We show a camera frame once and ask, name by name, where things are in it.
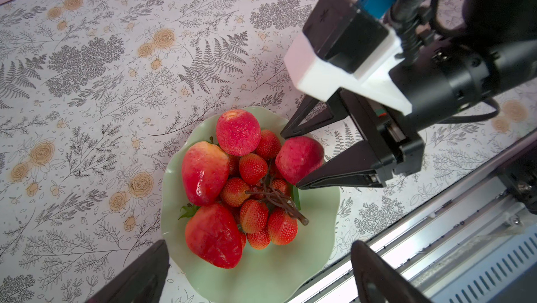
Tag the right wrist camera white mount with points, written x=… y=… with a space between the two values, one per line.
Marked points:
x=343 y=46

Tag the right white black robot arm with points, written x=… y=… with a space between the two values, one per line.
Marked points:
x=509 y=25

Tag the small red peach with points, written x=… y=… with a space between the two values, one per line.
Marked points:
x=238 y=132
x=298 y=157

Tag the small red peach back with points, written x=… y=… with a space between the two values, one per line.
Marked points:
x=238 y=132

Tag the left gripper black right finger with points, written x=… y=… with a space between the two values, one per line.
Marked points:
x=377 y=281

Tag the green wavy fruit bowl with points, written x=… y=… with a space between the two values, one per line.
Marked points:
x=269 y=275

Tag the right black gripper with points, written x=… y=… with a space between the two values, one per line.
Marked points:
x=453 y=82

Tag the red yellow apple with stem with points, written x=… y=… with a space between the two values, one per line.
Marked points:
x=205 y=171

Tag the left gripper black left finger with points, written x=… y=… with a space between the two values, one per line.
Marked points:
x=141 y=281

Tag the red strawberry with green leaves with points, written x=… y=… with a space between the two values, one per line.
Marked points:
x=212 y=234

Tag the small red peach front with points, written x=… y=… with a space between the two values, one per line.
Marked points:
x=298 y=157

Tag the red cherry bunch with leaf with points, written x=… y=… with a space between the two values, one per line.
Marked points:
x=260 y=199

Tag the aluminium rail base frame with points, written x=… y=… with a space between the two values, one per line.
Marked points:
x=473 y=242

